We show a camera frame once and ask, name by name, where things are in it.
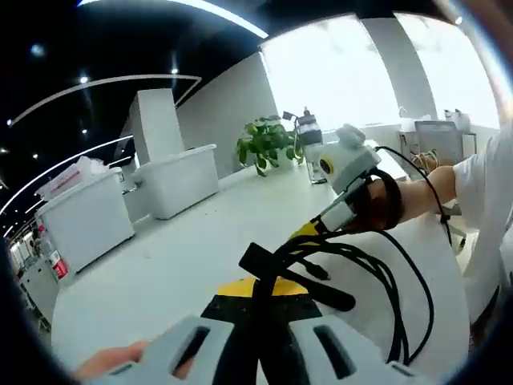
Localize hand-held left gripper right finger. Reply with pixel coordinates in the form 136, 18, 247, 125
259, 276, 438, 385

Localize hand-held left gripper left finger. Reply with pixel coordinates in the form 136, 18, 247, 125
107, 275, 265, 385

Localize black Velcro strap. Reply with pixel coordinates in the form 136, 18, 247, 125
238, 241, 357, 313

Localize black data cable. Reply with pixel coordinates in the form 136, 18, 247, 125
274, 222, 437, 367

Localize person's right hand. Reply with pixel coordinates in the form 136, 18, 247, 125
347, 171, 404, 234

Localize person's left hand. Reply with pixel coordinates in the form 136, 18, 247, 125
73, 339, 152, 383

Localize clear bottle with dark lid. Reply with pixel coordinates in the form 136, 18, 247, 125
295, 106, 326, 186

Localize green potted plant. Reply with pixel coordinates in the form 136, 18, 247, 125
235, 115, 306, 177

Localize person's white shirt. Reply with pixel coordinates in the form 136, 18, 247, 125
451, 127, 513, 336

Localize white storage box with papers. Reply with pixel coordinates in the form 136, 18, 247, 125
34, 165, 136, 274

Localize red label water bottle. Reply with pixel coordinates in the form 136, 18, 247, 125
42, 235, 72, 282

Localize white pillar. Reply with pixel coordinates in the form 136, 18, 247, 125
119, 88, 186, 166

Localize white papers and plastic bags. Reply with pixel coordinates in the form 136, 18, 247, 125
37, 156, 112, 198

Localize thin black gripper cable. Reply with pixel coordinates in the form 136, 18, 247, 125
375, 145, 454, 246

